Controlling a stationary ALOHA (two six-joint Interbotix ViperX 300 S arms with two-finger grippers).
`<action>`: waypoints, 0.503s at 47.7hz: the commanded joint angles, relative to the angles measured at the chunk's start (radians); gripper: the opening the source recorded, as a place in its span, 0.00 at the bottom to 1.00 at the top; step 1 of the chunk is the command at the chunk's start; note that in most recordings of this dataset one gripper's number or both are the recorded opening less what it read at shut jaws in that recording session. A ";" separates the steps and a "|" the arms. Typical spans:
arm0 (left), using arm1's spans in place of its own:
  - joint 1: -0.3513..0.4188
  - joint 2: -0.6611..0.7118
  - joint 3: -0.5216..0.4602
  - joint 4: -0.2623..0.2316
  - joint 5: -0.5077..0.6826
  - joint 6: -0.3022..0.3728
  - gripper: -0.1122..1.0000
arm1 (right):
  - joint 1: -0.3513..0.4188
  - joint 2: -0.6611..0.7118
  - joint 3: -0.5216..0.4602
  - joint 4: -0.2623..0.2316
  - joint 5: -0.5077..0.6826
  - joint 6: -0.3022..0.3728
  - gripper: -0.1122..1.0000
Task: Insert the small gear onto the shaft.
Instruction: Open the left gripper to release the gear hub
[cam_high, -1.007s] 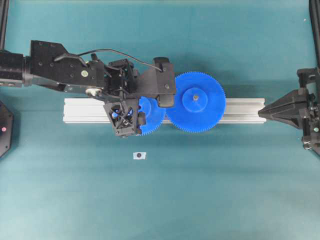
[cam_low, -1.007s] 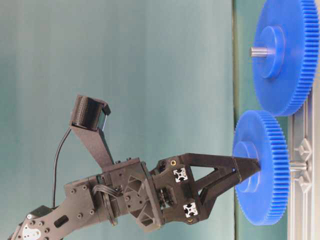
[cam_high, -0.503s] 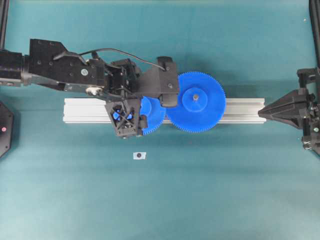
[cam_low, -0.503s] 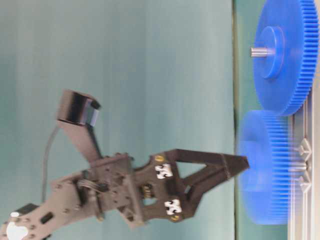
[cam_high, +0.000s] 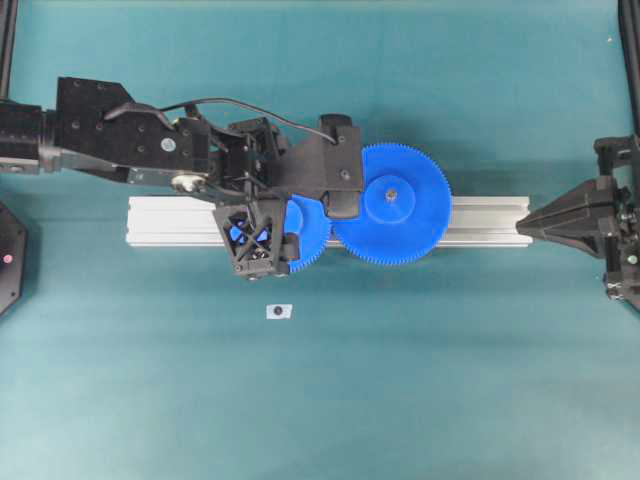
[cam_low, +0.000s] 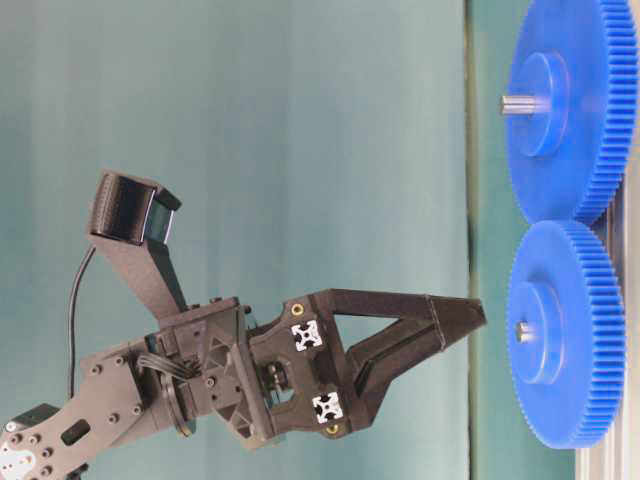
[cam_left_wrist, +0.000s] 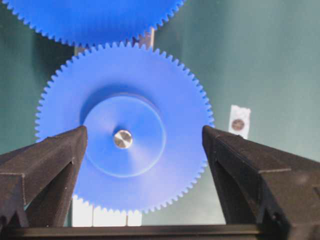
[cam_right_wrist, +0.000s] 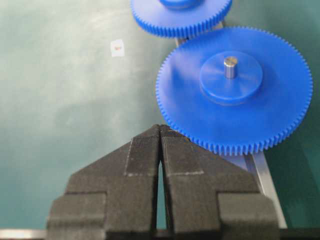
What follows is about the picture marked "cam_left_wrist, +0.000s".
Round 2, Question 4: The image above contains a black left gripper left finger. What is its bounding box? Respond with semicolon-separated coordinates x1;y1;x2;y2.
0;126;88;228

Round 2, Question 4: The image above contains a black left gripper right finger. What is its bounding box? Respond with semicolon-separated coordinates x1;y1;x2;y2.
202;125;320;240

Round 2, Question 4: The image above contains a small blue plastic gear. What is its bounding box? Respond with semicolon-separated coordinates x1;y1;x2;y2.
35;44;214;213

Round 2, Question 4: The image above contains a steel shaft for small gear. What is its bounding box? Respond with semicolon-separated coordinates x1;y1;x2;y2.
113;129;133;149

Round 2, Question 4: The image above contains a large blue plastic gear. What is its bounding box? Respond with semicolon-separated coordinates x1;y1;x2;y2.
2;0;185;47

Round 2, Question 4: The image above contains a silver aluminium extrusion rail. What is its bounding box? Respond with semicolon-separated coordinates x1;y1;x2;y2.
71;27;156;228

